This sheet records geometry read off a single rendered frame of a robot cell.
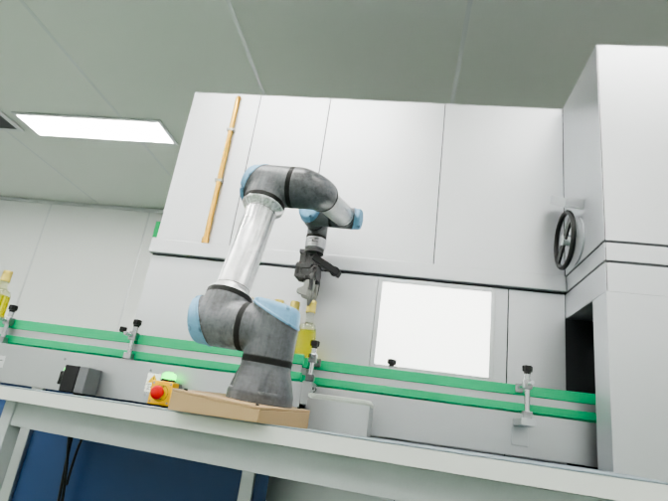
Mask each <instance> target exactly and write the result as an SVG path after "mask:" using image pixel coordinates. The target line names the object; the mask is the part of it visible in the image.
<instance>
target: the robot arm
mask: <svg viewBox="0 0 668 501"><path fill-rule="evenodd" d="M240 196H241V199H242V201H243V205H244V207H245V211H244V213H243V216H242V219H241V221H240V224H239V226H238V229H237V231H236V234H235V236H234V239H233V242H232V244H231V247H230V249H229V252H228V254H227V257H226V259H225V262H224V265H223V267H222V270H221V272H220V275H219V277H218V280H217V282H215V283H212V284H210V285H209V286H208V288H207V291H206V293H205V295H202V294H201V295H197V296H196V297H194V298H193V299H192V301H191V303H190V306H189V309H188V315H187V325H188V331H189V334H190V336H191V338H192V339H193V340H194V341H195V342H196V343H199V344H203V345H207V346H209V347H219V348H225V349H231V350H236V351H243V357H242V361H241V364H240V366H239V368H238V370H237V371H236V373H235V375H234V377H233V379H232V381H231V383H230V384H229V386H228V389H227V393H226V397H227V398H230V399H234V400H239V401H243V402H248V403H254V404H259V405H265V406H272V407H278V408H287V409H292V403H293V392H292V384H291V375H290V374H291V367H292V362H293V357H294V351H295V346H296V341H297V336H298V331H299V330H300V329H299V324H300V313H299V311H298V310H297V309H295V308H293V307H291V306H289V305H286V304H284V303H281V302H278V301H275V300H271V299H268V298H264V297H259V296H258V297H256V298H255V299H254V301H253V303H252V298H251V295H250V291H251V286H252V283H253V281H254V278H255V275H256V272H257V269H258V266H259V263H260V260H261V258H262V255H263V252H264V249H265V246H266V243H267V240H268V238H269V235H270V232H271V229H272V226H273V223H274V220H277V219H279V218H280V217H281V216H282V214H283V211H284V209H285V208H289V209H299V210H298V213H299V216H300V218H301V220H302V221H303V222H304V224H305V225H306V227H307V235H306V241H305V249H300V250H299V252H300V259H299V261H298V262H297V263H296V265H295V271H294V276H295V277H296V279H297V280H298V281H299V282H304V284H303V286H301V287H298V288H297V290H296V292H297V293H298V294H301V297H302V298H304V299H307V306H309V304H310V303H311V302H312V300H315V301H316V299H317V296H318V292H319V287H320V279H321V268H324V269H325V270H327V271H328V272H330V274H331V275H332V276H335V277H337V278H339V277H340V275H341V274H342V272H341V271H340V269H339V268H338V267H337V266H334V265H332V264H331V263H329V262H328V261H326V260H325V259H324V258H322V256H323V255H324V251H325V246H326V238H327V232H328V228H337V229H347V230H360V229H361V228H362V225H363V211H362V210H361V209H356V208H351V207H350V206H349V205H348V204H347V203H346V202H345V201H344V200H343V199H342V198H341V197H340V196H339V195H338V190H337V188H336V186H335V185H334V184H333V183H332V182H331V181H330V180H329V179H327V178H326V177H324V176H323V175H321V174H319V173H317V172H315V171H313V170H311V169H308V168H304V167H292V166H277V165H268V164H261V165H252V166H251V167H249V168H248V169H247V170H246V172H245V173H244V175H243V177H242V180H241V186H240Z"/></svg>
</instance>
